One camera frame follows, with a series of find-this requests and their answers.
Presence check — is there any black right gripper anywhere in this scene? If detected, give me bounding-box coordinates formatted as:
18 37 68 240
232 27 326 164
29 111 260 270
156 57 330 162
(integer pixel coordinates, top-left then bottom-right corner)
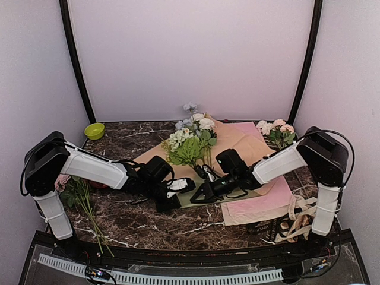
191 172 239 203

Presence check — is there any peach green wrapping paper sheet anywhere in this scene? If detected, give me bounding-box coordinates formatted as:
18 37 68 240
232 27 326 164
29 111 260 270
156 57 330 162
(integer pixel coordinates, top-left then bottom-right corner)
132 118 278 208

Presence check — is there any green hydrangea leaf bunch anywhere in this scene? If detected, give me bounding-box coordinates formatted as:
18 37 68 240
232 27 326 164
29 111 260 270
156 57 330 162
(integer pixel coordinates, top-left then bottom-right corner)
161 128 208 168

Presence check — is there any blue flower stem bunch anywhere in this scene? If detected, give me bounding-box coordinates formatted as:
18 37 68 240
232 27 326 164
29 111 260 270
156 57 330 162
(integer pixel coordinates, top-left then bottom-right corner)
175 102 206 137

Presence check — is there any white rose stem bunch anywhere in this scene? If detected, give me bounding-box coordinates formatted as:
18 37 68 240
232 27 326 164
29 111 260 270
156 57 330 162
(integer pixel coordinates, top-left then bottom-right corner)
191 113 217 166

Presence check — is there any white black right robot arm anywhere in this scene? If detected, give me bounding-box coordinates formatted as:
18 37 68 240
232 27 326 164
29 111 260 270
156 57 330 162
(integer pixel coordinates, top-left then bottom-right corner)
190 127 354 258

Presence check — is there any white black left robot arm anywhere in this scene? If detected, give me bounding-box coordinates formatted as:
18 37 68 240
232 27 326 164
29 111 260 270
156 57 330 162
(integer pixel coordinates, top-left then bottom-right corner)
20 131 188 259

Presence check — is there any dark red floral bowl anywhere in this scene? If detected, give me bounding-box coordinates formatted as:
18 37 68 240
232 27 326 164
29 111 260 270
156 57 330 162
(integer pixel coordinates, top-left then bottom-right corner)
89 181 107 189

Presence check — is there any pink rose stem bunch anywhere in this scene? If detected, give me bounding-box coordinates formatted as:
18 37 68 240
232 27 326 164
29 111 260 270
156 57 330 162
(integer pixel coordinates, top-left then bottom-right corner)
55 174 115 257

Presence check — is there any lime green plastic bowl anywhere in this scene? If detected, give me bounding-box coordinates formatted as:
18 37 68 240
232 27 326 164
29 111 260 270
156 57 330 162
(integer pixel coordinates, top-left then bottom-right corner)
84 122 105 141

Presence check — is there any pink wrapping paper sheet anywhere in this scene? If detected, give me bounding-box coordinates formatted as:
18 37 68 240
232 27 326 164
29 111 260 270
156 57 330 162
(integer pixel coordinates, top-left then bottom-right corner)
221 122 295 227

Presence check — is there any pink white rose bunch right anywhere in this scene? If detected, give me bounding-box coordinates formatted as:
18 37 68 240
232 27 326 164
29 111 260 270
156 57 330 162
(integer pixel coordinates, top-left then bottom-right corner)
256 119 296 150

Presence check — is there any cream ribbon pile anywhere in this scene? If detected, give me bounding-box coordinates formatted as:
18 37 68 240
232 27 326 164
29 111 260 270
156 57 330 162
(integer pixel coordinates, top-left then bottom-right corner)
274 195 318 243

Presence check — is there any white slotted cable duct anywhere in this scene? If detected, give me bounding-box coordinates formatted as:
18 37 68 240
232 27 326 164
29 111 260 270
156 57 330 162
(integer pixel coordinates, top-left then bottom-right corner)
37 254 283 284

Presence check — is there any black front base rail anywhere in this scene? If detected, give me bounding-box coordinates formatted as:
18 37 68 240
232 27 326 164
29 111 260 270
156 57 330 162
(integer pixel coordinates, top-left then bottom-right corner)
35 228 354 268

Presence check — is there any black vertical frame post left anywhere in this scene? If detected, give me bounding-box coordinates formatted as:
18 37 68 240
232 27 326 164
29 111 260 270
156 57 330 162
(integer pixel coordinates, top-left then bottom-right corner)
59 0 97 124

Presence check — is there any black vertical frame post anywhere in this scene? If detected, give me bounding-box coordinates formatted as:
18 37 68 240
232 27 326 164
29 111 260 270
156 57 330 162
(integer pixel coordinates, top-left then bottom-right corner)
59 0 97 124
287 0 323 125

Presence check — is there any black vertical frame post right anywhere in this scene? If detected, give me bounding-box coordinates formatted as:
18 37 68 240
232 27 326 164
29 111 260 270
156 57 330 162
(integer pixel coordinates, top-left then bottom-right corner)
287 0 323 125

